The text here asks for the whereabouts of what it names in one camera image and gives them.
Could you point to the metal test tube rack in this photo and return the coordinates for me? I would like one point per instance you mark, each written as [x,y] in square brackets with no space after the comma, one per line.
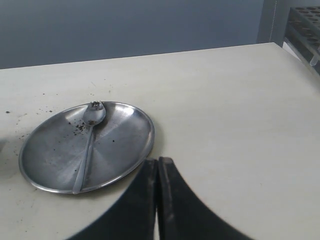
[302,33]

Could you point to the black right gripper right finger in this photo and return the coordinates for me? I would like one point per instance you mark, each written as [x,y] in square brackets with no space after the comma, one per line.
[182,215]

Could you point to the stainless steel spork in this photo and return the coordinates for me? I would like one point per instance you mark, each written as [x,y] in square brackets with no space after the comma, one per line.
[93,115]

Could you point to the clear test tube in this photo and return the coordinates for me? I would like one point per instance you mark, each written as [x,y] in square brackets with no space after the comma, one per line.
[314,60]

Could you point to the grey metal frame post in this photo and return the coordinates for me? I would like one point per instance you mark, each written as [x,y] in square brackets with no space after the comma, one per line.
[273,22]

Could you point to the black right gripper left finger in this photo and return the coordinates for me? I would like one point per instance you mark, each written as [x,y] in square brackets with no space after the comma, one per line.
[132,216]

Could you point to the round stainless steel plate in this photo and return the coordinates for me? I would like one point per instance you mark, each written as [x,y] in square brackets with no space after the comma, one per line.
[51,156]

